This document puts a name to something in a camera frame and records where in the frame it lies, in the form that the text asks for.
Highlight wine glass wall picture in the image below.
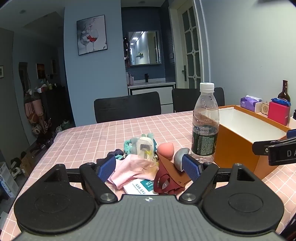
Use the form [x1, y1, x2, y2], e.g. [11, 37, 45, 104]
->
[76, 15, 108, 56]

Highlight white packet teal label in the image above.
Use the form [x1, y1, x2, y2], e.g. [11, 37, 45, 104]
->
[122, 178, 158, 195]

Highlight brown glass bottle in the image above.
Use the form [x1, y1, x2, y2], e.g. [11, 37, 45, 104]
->
[277, 80, 291, 102]

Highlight pink checked tablecloth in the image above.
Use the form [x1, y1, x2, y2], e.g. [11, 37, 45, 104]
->
[0, 109, 296, 241]

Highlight grey egg-shaped sponge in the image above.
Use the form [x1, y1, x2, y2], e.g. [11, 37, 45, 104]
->
[174, 148, 190, 172]

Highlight framed wall mirror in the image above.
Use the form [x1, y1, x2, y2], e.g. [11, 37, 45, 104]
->
[128, 30, 162, 66]

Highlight hanging bags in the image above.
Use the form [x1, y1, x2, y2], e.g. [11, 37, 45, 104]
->
[23, 89, 47, 139]

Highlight purple tissue box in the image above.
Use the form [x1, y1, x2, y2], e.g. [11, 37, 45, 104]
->
[240, 95, 263, 113]

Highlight small dark framed picture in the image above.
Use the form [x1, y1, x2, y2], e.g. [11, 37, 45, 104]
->
[36, 63, 45, 79]

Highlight red box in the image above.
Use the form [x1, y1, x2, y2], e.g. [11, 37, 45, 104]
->
[268, 101, 290, 126]

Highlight clear plastic water bottle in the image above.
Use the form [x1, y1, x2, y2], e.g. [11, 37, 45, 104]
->
[191, 82, 220, 164]

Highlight pink cloth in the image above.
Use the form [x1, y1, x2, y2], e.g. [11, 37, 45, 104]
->
[109, 155, 160, 189]

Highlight navy cloth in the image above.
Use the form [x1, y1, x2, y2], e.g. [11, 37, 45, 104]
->
[96, 149, 125, 164]

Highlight dark cabinet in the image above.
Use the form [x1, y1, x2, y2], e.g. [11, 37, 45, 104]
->
[40, 86, 74, 130]

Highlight blue packet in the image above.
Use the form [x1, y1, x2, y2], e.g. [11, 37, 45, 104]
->
[271, 98, 291, 106]

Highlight orange cardboard box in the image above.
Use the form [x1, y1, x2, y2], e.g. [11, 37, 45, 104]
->
[214, 105, 292, 180]

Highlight cardboard box on floor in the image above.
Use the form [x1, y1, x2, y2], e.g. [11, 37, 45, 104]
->
[20, 151, 40, 178]

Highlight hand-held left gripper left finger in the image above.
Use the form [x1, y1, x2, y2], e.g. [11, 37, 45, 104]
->
[43, 154, 118, 203]

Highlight pink makeup sponge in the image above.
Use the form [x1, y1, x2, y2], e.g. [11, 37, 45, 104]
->
[157, 143, 174, 161]

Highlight black chair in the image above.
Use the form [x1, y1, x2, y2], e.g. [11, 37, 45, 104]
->
[171, 87, 225, 113]
[94, 91, 162, 124]

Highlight white translucent pouch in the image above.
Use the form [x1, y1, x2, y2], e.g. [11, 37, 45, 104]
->
[135, 137, 154, 160]

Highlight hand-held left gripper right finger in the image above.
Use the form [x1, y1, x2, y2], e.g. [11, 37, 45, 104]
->
[179, 154, 260, 205]

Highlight white glass-paneled door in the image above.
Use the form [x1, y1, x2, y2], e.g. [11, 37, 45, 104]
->
[169, 0, 210, 90]

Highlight teal plush toy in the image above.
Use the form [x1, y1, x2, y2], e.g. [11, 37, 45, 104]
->
[124, 133, 158, 160]

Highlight white vanity cabinet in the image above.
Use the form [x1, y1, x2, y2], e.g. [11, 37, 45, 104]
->
[128, 82, 176, 114]

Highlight wavy wall mirror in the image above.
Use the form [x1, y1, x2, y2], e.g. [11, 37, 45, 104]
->
[18, 62, 31, 93]

